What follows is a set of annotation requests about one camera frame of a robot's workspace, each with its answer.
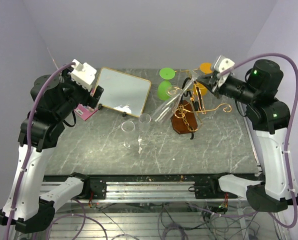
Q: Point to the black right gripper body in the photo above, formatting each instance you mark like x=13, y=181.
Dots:
x=218, y=86

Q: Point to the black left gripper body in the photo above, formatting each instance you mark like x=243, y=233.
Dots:
x=84, y=96

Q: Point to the orange plastic wine glass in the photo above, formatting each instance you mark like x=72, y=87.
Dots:
x=199, y=89

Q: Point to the clear wine glass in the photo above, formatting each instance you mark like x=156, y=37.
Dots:
x=169, y=107
x=128, y=129
x=172, y=92

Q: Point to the green plastic wine glass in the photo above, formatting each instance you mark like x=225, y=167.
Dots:
x=166, y=74

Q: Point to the clear wine glass front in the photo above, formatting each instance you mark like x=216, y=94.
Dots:
x=169, y=107

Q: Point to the clear tall flute glass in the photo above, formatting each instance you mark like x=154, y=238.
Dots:
x=144, y=123

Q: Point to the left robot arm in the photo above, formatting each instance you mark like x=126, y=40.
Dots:
x=55, y=98

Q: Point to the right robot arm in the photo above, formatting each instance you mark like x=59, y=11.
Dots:
x=270, y=119

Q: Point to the pink sticker book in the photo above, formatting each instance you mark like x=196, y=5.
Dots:
x=85, y=112

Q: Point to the gold framed whiteboard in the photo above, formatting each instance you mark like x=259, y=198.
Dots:
x=123, y=92

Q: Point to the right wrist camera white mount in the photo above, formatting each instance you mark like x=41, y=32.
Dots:
x=223, y=66

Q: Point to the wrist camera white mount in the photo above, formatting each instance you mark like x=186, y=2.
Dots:
x=223, y=66
x=83, y=74

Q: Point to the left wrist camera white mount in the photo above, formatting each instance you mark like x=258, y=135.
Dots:
x=83, y=74

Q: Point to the gold wire wine glass rack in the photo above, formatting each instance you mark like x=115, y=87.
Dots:
x=186, y=119

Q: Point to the aluminium mounting rail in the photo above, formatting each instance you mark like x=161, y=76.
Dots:
x=166, y=191

